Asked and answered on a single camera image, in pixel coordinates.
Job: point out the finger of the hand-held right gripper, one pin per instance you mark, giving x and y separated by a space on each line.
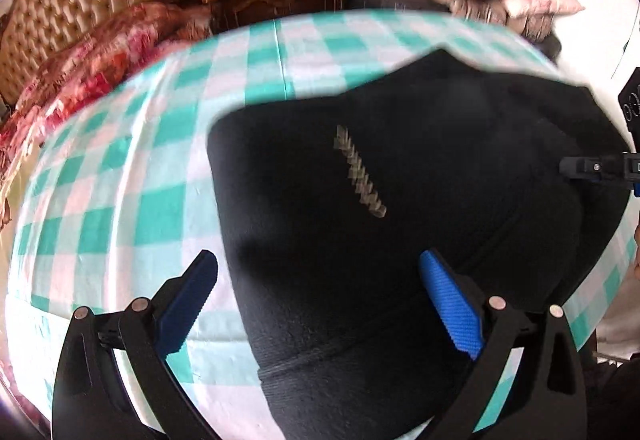
595 166

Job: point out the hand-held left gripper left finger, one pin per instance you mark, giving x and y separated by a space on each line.
187 305

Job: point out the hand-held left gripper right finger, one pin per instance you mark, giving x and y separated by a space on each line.
452 310

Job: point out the black pants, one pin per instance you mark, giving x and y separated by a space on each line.
400 145

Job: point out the small pink pillow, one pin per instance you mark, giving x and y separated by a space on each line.
545 2

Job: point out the green white checkered cloth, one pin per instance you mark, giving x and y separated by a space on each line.
125 160

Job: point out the beige plaid blanket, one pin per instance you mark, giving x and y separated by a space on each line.
480 10

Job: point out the red floral quilt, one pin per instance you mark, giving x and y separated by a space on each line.
100 55

